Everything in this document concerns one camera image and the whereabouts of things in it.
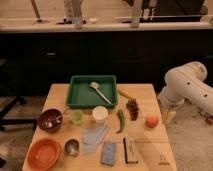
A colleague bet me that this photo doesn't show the blue sponge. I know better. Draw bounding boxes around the blue sponge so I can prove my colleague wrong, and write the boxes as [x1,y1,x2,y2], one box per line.
[101,142,116,166]

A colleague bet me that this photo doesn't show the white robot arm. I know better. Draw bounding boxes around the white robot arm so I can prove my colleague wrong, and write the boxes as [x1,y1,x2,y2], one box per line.
[158,61,213,125]

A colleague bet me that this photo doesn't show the orange fruit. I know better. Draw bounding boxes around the orange fruit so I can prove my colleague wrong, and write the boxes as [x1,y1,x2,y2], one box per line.
[145,115,159,128]

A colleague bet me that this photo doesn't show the dark red grape bunch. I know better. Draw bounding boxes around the dark red grape bunch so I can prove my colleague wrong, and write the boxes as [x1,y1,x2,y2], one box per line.
[126,99,139,121]

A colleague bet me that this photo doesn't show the black whiteboard eraser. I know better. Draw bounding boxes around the black whiteboard eraser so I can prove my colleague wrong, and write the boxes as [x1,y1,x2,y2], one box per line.
[123,137,138,164]

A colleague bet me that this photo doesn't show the yellow banana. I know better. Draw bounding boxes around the yellow banana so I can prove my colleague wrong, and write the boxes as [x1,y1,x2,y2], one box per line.
[118,88,133,99]

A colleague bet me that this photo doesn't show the white paper cup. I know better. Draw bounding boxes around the white paper cup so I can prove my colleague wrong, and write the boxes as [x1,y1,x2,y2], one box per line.
[92,106,108,124]

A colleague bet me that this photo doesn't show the light blue folded cloth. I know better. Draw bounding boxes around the light blue folded cloth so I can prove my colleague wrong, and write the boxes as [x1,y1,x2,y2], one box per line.
[82,126,109,154]

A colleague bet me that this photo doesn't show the green plastic tray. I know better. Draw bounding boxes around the green plastic tray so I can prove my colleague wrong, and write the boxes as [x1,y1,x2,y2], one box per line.
[66,75,118,109]

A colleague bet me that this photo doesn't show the light green plastic cup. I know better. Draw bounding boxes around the light green plastic cup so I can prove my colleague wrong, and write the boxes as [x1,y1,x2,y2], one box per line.
[70,110,83,125]

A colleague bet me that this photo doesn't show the small steel cup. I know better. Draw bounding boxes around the small steel cup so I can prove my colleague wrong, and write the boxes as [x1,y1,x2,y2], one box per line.
[64,139,79,157]

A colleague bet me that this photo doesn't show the metal spoon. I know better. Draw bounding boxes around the metal spoon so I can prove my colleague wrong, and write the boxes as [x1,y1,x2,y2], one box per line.
[45,106,71,128]

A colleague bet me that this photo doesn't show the dark brown bowl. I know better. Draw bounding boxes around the dark brown bowl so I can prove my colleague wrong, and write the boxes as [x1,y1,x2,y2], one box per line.
[37,109,63,133]

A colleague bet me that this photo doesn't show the orange plastic bowl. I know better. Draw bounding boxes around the orange plastic bowl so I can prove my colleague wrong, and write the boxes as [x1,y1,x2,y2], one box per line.
[27,138,61,171]

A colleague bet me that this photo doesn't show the black office chair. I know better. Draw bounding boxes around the black office chair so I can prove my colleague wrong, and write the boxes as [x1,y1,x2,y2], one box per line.
[0,58,37,131]

